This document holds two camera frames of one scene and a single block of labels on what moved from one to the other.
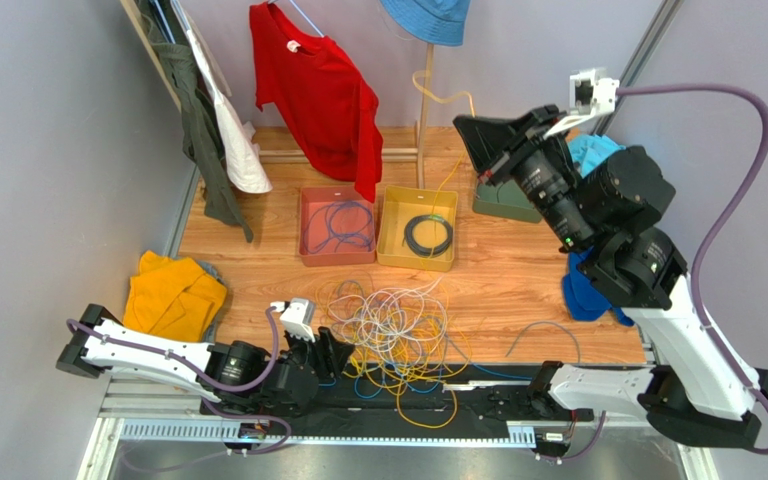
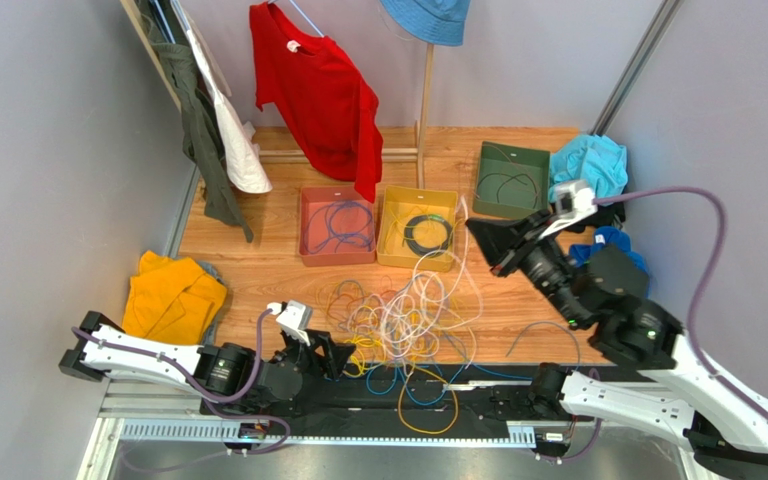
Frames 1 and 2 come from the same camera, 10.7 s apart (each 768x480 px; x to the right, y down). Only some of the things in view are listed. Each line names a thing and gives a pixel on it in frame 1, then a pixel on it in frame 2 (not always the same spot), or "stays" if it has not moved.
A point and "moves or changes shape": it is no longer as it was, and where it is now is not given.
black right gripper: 509,152 -> 522,243
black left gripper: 331,355 stays
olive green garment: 201,139 stays
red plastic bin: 336,227 stays
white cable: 401,323 moves or changes shape
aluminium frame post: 659,27 stays
